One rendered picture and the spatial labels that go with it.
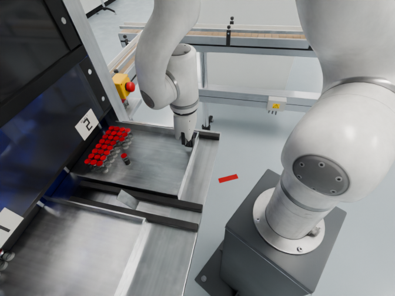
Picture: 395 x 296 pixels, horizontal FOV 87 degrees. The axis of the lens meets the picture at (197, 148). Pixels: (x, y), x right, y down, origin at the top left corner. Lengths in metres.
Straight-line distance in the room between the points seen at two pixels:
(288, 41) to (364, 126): 1.13
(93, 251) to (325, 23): 0.66
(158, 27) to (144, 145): 0.46
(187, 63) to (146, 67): 0.10
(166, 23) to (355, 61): 0.31
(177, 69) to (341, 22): 0.32
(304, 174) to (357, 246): 1.47
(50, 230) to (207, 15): 1.80
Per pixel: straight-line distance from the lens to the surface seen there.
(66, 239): 0.72
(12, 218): 0.65
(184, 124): 0.59
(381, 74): 0.38
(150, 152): 0.77
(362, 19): 0.29
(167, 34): 0.44
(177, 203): 0.62
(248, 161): 1.83
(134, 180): 0.72
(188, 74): 0.51
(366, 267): 1.73
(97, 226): 0.69
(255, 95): 1.59
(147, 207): 0.66
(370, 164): 0.29
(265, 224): 0.64
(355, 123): 0.29
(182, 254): 0.59
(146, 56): 0.45
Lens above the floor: 1.45
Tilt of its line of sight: 50 degrees down
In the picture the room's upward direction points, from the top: 5 degrees counter-clockwise
